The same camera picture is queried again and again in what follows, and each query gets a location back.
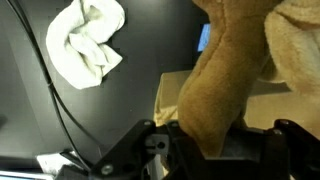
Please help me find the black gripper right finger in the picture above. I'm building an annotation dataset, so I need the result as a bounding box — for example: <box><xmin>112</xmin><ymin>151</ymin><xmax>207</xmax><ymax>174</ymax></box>
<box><xmin>229</xmin><ymin>119</ymin><xmax>320</xmax><ymax>180</ymax></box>

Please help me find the large cardboard box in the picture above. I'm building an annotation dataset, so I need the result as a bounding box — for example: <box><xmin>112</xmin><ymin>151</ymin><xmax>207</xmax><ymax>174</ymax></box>
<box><xmin>153</xmin><ymin>69</ymin><xmax>320</xmax><ymax>180</ymax></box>

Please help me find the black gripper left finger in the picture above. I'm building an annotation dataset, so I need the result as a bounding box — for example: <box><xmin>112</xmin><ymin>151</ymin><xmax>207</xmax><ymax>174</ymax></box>
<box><xmin>89</xmin><ymin>120</ymin><xmax>180</xmax><ymax>180</ymax></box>

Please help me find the blue sponge cloth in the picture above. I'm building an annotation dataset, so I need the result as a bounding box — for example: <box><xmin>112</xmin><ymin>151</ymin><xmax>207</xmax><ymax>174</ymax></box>
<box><xmin>197</xmin><ymin>24</ymin><xmax>210</xmax><ymax>52</ymax></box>

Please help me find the white terry towel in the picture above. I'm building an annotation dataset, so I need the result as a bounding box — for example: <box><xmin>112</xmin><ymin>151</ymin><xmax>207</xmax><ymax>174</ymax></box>
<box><xmin>46</xmin><ymin>0</ymin><xmax>125</xmax><ymax>89</ymax></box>

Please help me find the brown plush toy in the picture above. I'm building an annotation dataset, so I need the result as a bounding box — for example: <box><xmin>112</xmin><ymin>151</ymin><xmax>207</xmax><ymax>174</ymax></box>
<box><xmin>177</xmin><ymin>0</ymin><xmax>320</xmax><ymax>158</ymax></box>

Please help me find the black table cable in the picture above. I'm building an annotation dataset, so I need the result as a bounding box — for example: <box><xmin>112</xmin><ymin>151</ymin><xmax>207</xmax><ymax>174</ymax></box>
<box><xmin>6</xmin><ymin>0</ymin><xmax>104</xmax><ymax>168</ymax></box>

